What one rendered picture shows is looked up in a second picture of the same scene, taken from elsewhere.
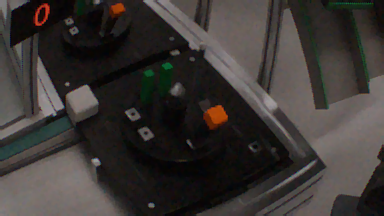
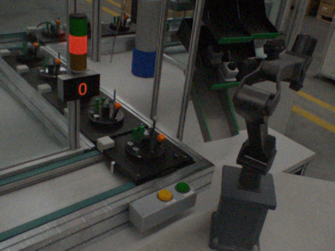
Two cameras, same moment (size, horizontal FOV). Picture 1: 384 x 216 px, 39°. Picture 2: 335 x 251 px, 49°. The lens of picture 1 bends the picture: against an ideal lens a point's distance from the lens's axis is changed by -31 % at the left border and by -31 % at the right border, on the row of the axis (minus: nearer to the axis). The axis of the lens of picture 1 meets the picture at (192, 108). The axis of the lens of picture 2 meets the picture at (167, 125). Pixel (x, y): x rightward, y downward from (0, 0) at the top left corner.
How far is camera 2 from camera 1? 41 cm
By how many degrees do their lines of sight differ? 16
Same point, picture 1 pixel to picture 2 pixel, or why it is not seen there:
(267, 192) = (185, 172)
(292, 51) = (192, 132)
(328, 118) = (213, 155)
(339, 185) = not seen: hidden behind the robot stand
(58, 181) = (90, 177)
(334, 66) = (215, 124)
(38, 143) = (79, 160)
